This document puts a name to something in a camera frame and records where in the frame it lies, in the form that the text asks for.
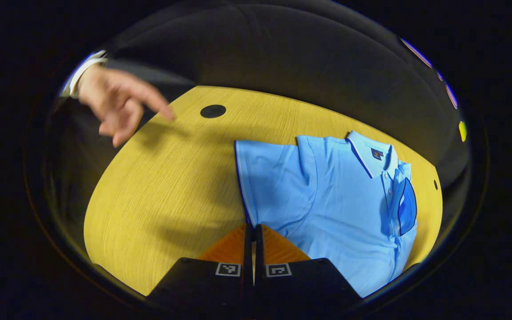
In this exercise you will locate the black backdrop cloth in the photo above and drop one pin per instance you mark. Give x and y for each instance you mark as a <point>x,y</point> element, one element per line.
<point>282,53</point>

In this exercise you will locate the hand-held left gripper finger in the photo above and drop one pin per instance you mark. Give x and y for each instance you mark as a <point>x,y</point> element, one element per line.
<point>258,242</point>
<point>248,242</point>

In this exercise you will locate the light blue polo T-shirt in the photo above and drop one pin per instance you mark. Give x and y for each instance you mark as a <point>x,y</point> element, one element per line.
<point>327,200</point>

